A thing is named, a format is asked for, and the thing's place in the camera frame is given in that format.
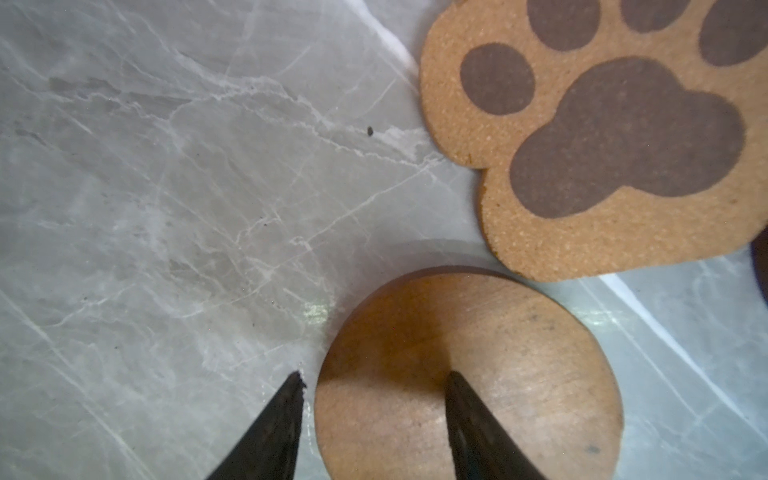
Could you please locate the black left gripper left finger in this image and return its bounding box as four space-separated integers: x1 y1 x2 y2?
208 371 306 480

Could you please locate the dark brown round coaster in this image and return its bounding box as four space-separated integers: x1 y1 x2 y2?
750 227 768 302

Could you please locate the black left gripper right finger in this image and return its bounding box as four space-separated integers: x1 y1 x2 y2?
445 371 545 480

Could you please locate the light round wooden coaster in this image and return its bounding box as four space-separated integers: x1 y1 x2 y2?
314 268 624 479

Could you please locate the cork paw print coaster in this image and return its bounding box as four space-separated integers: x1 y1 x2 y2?
419 1 767 282

